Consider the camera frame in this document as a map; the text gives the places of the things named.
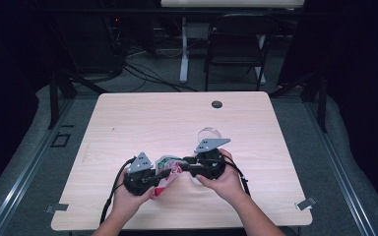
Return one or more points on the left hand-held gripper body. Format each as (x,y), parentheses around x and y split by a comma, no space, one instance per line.
(141,180)

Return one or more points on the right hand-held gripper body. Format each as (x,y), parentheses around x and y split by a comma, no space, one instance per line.
(210,164)

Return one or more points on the pink snack packet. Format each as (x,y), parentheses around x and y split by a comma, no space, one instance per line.
(165,165)

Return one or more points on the person's left hand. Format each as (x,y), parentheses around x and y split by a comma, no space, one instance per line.
(129,200)

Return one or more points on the person's right hand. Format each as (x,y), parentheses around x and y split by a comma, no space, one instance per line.
(228,187)

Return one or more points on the grey metal table clip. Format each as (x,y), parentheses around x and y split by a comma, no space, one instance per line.
(305,203)
(57,207)

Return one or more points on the white desk leg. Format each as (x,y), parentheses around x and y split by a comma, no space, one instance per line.
(184,59)
(262,70)

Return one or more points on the black metal stand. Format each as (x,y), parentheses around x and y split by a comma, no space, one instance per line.
(323,105)
(54,98)

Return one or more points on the black folding chair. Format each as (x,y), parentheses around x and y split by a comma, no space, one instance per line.
(239,42)

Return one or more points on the dark cabinet with red light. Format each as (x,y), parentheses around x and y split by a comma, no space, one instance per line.
(88,42)

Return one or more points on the aluminium floor rail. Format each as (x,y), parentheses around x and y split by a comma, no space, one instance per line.
(341,183)
(19,187)

